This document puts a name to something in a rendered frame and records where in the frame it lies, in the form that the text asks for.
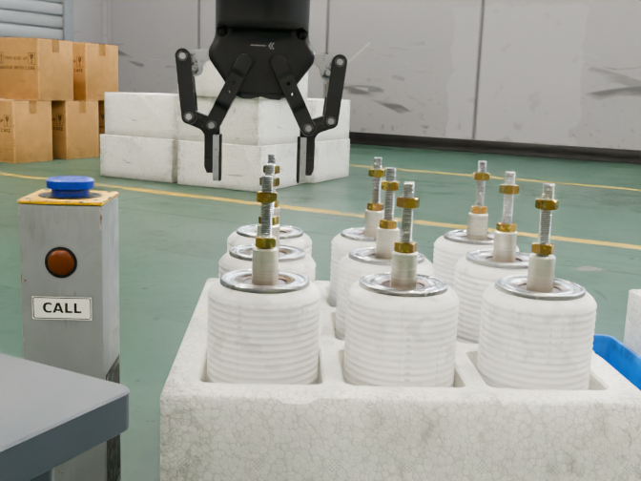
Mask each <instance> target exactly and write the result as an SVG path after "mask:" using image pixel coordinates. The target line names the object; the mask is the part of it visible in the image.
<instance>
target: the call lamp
mask: <svg viewBox="0 0 641 481"><path fill-rule="evenodd" d="M48 267H49V269H50V270H51V272H52V273H54V274H55V275H59V276H64V275H67V274H69V273H70V272H71V271H72V269H73V267H74V260H73V257H72V255H71V254H70V253H69V252H67V251H65V250H61V249H60V250H55V251H53V252H51V253H50V255H49V257H48Z"/></svg>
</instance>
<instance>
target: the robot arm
mask: <svg viewBox="0 0 641 481"><path fill-rule="evenodd" d="M309 19H310V0H216V32H215V38H214V40H213V42H212V44H211V46H210V48H209V49H200V50H186V49H184V48H180V49H178V50H177V51H176V54H175V58H176V75H177V84H178V93H179V102H180V111H181V119H182V121H183V122H184V123H186V124H189V125H191V126H194V127H196V128H199V129H200V130H201V131H202V132H203V134H204V168H205V170H206V173H213V180H216V181H221V174H222V134H221V133H220V125H221V124H222V122H223V120H224V118H225V116H226V115H227V113H228V111H229V109H230V108H231V106H232V104H233V102H234V100H235V98H236V96H238V97H240V98H245V99H252V98H256V97H264V98H268V99H272V100H281V99H283V98H285V99H286V101H287V103H288V105H289V107H290V109H291V111H292V113H293V116H294V118H295V120H296V121H297V123H298V125H299V128H300V136H298V145H297V176H296V179H297V183H305V176H312V173H313V171H314V157H315V139H316V136H317V135H318V134H319V133H321V132H324V131H327V130H330V129H334V128H336V127H337V125H338V123H339V116H340V110H341V98H342V92H343V85H344V79H345V73H346V66H347V59H346V57H345V56H344V55H342V54H337V55H328V54H321V53H314V51H313V49H312V47H311V44H310V41H309ZM209 60H211V62H212V64H213V65H214V66H215V68H216V69H217V71H218V73H219V74H220V76H221V77H222V79H223V80H224V82H225V83H224V85H223V87H222V89H221V91H220V93H219V95H218V97H217V100H216V102H215V104H214V106H213V108H212V110H211V112H210V113H209V114H208V115H206V114H203V113H201V112H199V111H198V108H197V99H196V81H195V76H198V75H201V74H202V72H203V66H204V64H205V63H206V62H207V61H209ZM312 65H315V66H317V67H318V69H319V71H320V78H321V79H322V80H324V81H327V84H326V91H325V98H324V103H323V110H322V115H321V116H318V117H315V118H312V117H311V115H310V113H309V111H308V109H307V107H306V104H305V102H304V100H303V97H302V95H301V93H300V90H299V87H298V84H299V82H300V81H301V79H302V78H303V77H304V76H305V74H306V73H307V72H308V70H309V69H310V68H311V66H312ZM229 91H230V93H229ZM292 93H293V95H292Z"/></svg>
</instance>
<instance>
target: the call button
mask: <svg viewBox="0 0 641 481"><path fill-rule="evenodd" d="M46 187H47V188H49V189H52V196H56V197H85V196H88V195H89V194H90V189H92V188H94V179H92V178H90V177H83V176H56V177H49V178H47V179H46Z"/></svg>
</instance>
